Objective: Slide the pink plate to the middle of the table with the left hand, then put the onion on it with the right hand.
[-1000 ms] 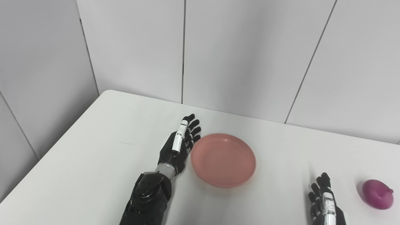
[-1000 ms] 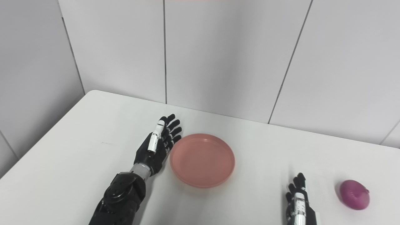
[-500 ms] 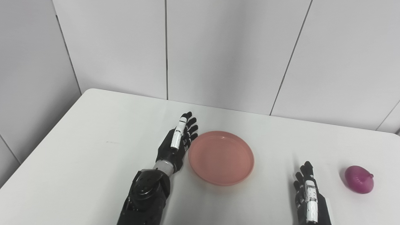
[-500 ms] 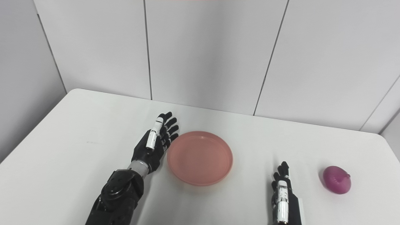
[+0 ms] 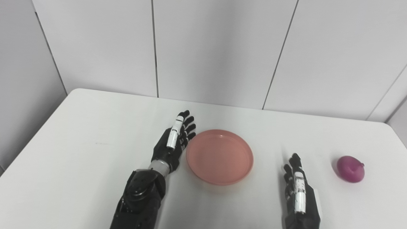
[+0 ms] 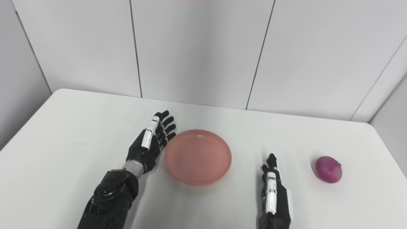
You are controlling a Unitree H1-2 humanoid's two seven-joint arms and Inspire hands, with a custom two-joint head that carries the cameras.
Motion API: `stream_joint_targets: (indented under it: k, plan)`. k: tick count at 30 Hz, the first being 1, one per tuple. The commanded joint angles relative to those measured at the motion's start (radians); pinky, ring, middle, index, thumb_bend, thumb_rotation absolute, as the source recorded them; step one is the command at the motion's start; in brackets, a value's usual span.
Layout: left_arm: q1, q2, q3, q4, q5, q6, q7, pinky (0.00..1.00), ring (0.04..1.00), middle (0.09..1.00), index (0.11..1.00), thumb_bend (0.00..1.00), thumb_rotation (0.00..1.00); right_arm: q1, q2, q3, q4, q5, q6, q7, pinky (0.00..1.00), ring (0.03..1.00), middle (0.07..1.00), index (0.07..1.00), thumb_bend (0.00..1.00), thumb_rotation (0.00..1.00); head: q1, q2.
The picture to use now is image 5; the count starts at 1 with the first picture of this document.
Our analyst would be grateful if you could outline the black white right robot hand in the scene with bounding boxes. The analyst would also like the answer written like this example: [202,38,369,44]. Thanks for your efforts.
[282,153,321,229]

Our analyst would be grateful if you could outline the pink round plate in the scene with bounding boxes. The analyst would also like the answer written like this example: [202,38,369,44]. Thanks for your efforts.
[186,129,254,186]

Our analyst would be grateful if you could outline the purple red onion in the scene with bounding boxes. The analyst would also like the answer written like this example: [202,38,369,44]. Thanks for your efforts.
[337,156,365,183]

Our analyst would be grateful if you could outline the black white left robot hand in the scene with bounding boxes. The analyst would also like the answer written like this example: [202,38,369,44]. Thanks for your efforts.
[151,110,197,174]

